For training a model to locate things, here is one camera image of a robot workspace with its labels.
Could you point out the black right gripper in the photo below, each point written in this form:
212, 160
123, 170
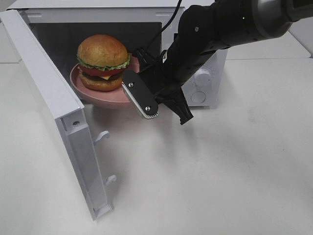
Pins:
163, 79

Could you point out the round white door button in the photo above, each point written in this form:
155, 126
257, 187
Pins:
198, 97

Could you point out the pink round plate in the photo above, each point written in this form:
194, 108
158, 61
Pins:
115, 99

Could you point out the burger with lettuce and tomato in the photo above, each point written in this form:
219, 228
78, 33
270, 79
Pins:
102, 59

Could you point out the white microwave door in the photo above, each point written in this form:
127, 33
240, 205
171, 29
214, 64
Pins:
62, 109

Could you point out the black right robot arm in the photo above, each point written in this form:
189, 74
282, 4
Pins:
202, 31

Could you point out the lower white timer knob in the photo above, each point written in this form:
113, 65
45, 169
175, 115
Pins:
202, 78

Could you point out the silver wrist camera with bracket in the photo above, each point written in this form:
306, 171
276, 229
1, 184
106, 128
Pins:
138, 93

